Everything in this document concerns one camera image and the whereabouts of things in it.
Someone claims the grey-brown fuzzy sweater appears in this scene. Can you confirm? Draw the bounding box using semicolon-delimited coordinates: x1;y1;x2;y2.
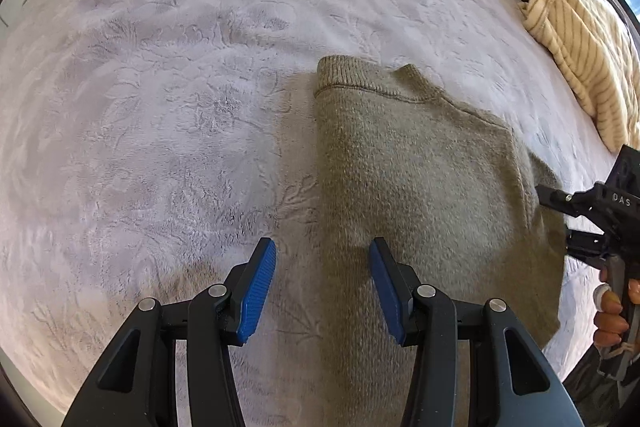
314;56;564;426

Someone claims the right hand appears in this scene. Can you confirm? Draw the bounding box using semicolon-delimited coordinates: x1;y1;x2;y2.
593;291;629;348

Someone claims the cream striped knit garment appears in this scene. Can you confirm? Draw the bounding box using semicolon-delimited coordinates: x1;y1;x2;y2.
521;0;639;154

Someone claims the lavender plush bed blanket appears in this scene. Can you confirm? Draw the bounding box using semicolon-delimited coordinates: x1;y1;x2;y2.
1;0;614;426

